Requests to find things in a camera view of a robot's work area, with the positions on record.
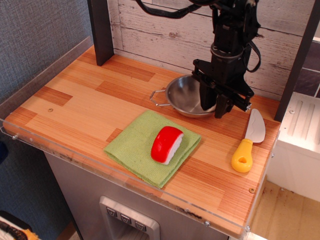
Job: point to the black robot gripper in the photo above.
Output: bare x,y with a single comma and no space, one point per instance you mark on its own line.
222,81

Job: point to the stainless steel bowl with handles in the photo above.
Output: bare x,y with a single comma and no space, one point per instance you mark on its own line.
183,94

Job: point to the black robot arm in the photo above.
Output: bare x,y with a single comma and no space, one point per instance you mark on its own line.
235,25

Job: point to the red and white toy sushi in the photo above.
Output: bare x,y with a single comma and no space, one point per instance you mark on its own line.
166,144

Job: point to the green folded cloth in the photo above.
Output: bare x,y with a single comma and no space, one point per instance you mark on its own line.
132,148

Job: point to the white toy sink unit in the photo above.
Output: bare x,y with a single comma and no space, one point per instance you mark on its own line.
295,161

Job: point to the clear acrylic table guard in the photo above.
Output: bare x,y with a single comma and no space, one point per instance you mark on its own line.
204,188

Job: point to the ice dispenser panel with buttons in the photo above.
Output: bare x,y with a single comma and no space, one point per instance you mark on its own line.
124,223

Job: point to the silver toy fridge cabinet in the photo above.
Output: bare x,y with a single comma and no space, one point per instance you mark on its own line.
83,188

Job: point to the yellow handled toy knife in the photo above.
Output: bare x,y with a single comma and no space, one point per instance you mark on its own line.
242,160

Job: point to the dark vertical post right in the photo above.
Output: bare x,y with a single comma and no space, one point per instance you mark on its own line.
302,52

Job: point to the dark vertical post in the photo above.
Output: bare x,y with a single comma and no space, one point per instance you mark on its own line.
302,52
101,30

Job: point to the dark vertical post left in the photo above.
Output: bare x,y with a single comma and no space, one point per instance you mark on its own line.
101,30

